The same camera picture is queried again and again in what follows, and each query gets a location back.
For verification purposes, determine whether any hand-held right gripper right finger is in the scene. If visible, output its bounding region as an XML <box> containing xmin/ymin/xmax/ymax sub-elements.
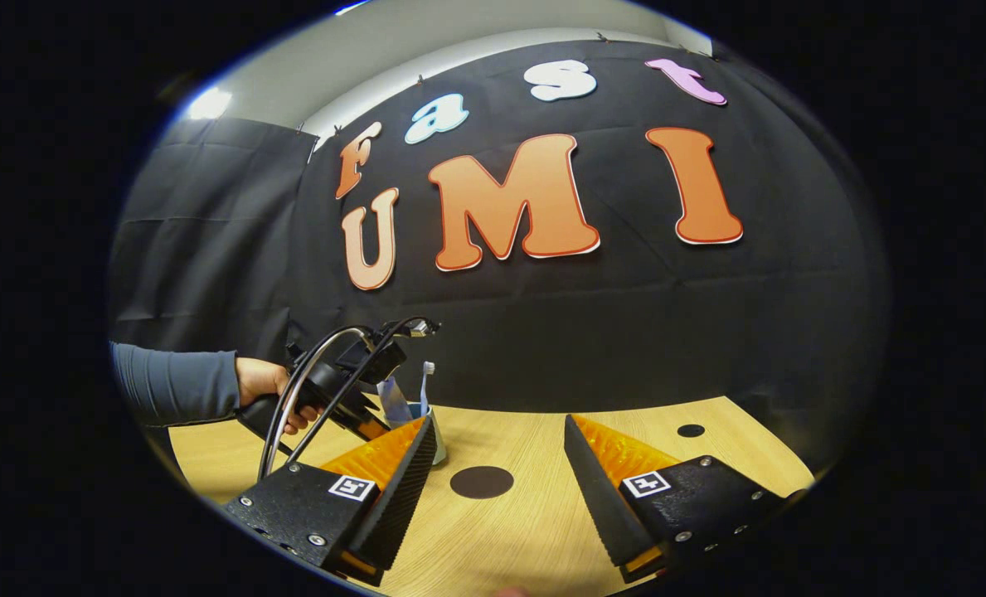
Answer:
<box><xmin>563</xmin><ymin>413</ymin><xmax>809</xmax><ymax>584</ymax></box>

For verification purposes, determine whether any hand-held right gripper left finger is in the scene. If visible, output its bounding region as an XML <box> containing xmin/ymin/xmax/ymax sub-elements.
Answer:
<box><xmin>226</xmin><ymin>412</ymin><xmax>438</xmax><ymax>588</ymax></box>

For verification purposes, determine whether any white toothpaste tube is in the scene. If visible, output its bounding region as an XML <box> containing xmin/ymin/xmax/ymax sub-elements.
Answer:
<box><xmin>376</xmin><ymin>376</ymin><xmax>415</xmax><ymax>430</ymax></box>

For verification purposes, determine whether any blue cup with wooden handle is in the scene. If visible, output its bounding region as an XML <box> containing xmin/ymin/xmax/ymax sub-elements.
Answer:
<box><xmin>410</xmin><ymin>403</ymin><xmax>448</xmax><ymax>465</ymax></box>

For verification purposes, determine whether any dark round coaster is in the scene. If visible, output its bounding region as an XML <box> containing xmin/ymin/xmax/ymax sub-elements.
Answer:
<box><xmin>449</xmin><ymin>465</ymin><xmax>515</xmax><ymax>500</ymax></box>

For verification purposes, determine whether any wooden desktop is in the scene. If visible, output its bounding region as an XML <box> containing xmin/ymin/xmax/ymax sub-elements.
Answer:
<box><xmin>168</xmin><ymin>396</ymin><xmax>817</xmax><ymax>597</ymax></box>

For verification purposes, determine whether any black backdrop cloth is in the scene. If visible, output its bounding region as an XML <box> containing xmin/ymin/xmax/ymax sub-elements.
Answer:
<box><xmin>107</xmin><ymin>37</ymin><xmax>891</xmax><ymax>473</ymax></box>

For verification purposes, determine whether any grey cable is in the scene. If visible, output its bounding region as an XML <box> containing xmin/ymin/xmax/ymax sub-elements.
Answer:
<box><xmin>259</xmin><ymin>325</ymin><xmax>377</xmax><ymax>482</ymax></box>

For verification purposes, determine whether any black cable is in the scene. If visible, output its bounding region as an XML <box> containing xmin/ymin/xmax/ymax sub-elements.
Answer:
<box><xmin>288</xmin><ymin>317</ymin><xmax>442</xmax><ymax>465</ymax></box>

